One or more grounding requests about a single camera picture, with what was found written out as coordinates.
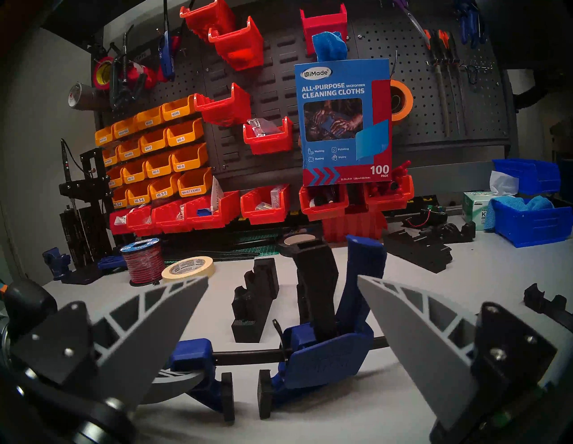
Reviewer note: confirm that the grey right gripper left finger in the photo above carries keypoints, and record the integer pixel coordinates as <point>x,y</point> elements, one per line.
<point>134,340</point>

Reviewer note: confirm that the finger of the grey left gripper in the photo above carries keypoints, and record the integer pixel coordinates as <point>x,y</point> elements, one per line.
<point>179,384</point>

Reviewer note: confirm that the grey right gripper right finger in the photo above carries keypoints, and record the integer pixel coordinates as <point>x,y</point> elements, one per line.
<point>425,353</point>

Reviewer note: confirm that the blue bar clamp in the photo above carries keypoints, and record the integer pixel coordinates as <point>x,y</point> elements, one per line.
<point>322,358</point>

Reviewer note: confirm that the black notched printed block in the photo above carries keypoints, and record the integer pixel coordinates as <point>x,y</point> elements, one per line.
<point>416,250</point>

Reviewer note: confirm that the black stepped printed piece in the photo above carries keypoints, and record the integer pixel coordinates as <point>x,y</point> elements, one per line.
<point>253,309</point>

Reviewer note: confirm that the black lumpy printed part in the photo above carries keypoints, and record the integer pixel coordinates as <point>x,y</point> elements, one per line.
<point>452,232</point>

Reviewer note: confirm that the dark grey clamp tool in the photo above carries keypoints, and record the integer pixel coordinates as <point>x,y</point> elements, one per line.
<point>121,80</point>

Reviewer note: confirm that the beige masking tape roll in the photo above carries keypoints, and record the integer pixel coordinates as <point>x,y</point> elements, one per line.
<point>188,274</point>

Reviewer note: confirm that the small blue vise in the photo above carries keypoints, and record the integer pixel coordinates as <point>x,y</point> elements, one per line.
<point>57,264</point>

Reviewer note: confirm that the red storage bin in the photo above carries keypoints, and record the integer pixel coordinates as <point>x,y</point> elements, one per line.
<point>224,107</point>
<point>389,202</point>
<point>215,219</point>
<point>168,221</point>
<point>268,143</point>
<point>264,215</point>
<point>237,47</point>
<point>118,226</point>
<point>322,20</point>
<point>206,15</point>
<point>322,212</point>
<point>141,224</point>

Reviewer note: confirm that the black module green circuit board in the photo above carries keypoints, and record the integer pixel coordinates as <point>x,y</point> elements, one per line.
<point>425,217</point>

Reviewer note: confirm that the orange storage bin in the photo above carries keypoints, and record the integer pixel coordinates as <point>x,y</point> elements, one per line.
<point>116,178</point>
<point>150,119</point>
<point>130,151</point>
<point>134,172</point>
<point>154,142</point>
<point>111,157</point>
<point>190,158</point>
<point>139,193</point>
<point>125,129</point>
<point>159,165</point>
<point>185,133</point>
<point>120,198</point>
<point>164,187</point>
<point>179,108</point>
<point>195,182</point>
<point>105,136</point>

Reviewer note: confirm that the red nested bins stack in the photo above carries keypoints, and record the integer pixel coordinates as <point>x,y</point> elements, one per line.
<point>353,228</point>

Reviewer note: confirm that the green white tissue box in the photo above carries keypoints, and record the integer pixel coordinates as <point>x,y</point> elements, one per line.
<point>476,210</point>

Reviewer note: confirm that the black press stand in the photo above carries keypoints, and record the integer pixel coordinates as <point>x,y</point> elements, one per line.
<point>89,192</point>

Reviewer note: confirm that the green cutting mat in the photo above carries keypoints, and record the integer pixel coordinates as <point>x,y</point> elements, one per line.
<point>264,248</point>

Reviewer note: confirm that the blue storage bin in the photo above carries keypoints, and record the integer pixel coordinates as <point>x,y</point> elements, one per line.
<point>532,226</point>
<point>532,177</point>

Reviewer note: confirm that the white paper packet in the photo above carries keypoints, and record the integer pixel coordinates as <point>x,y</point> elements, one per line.
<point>217,192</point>

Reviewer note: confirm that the light blue folded cloth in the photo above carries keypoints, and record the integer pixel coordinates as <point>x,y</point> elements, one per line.
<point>515,205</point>

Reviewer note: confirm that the black tape roll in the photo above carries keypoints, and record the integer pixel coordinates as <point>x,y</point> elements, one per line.
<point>291,237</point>

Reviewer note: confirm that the blue cleaning cloths box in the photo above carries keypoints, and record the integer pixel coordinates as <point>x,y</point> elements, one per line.
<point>342,134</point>

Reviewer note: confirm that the orange tape roll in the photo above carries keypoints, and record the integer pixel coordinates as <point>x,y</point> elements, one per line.
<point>407,103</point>

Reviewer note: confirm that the red hanging tool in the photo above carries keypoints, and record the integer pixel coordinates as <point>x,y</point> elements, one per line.
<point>145,76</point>

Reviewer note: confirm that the red yellow tape roll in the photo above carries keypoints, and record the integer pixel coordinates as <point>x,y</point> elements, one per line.
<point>96,71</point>

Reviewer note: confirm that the metal hanging hook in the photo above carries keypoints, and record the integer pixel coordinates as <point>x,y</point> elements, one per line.
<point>474,71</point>

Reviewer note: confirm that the blue red hand tool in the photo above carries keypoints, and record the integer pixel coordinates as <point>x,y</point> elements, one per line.
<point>168,53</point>

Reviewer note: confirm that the blue microfiber cloth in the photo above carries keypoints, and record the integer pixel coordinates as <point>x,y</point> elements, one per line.
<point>330,47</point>

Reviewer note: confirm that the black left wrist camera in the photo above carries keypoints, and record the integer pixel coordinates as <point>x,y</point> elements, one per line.
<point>27,304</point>

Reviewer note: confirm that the black printed bracket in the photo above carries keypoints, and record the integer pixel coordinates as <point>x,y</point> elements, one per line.
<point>548,306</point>

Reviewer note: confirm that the grey duct tape roll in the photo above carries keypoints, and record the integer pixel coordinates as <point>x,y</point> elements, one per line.
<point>87,94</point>

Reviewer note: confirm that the dark grey tool wall panel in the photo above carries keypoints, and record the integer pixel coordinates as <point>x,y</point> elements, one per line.
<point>277,89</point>

